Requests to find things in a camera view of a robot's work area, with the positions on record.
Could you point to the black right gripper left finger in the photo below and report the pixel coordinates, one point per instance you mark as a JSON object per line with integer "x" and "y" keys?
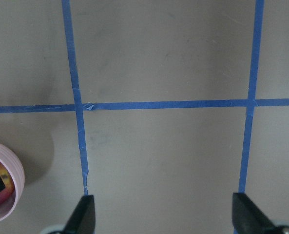
{"x": 83, "y": 218}

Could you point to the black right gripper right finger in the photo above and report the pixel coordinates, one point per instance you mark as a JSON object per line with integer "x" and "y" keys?
{"x": 247, "y": 218}

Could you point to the red apple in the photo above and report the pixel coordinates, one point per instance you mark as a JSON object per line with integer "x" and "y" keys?
{"x": 7, "y": 179}

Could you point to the small pink bowl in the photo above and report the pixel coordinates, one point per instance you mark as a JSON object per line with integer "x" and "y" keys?
{"x": 15, "y": 168}

